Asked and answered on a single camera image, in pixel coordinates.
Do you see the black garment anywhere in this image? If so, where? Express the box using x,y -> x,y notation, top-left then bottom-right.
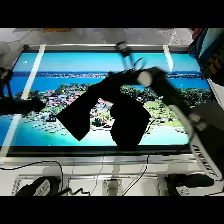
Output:
55,68 -> 153,153

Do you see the heap of clothes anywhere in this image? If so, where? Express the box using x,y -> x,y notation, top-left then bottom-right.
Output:
187,28 -> 224,80

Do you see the black cable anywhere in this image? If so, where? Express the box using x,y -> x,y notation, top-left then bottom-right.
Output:
0,160 -> 65,184
121,153 -> 150,196
131,56 -> 148,71

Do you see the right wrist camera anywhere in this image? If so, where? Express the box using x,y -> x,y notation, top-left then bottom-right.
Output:
115,40 -> 135,66

